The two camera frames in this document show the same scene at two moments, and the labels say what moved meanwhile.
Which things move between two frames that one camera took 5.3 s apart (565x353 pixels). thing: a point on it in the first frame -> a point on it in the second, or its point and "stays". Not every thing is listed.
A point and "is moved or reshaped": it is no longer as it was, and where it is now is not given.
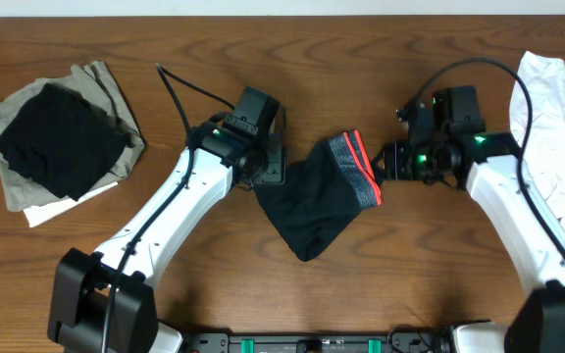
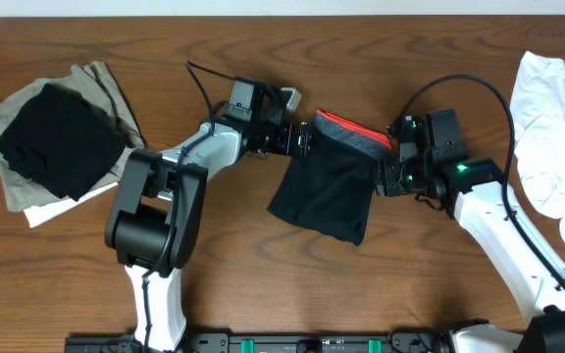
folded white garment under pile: (40, 215) stays
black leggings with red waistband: (323, 193) is moved or reshaped
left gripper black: (273, 164) -> (303, 140)
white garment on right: (560, 159) stays
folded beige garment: (96, 83) stays
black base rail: (438, 340) stays
